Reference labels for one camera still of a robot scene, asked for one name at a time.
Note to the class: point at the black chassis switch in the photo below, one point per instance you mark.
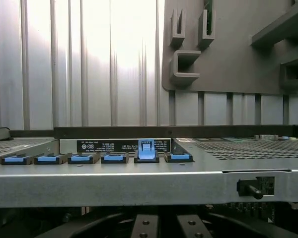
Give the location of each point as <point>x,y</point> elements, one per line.
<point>250,189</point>

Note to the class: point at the upright blue card retention clip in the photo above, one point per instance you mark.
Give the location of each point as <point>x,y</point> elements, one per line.
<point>146,151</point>

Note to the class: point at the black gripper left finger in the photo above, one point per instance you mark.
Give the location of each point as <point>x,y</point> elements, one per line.
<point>145,226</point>

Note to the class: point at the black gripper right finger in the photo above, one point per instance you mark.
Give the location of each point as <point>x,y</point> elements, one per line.
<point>190,226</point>

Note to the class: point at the black open PC case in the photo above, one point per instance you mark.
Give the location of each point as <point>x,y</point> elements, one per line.
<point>114,183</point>

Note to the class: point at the grey parts rack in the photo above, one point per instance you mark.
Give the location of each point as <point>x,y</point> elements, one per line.
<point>233,64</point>

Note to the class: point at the green RAM stick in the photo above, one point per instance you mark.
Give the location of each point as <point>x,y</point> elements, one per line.
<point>208,15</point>

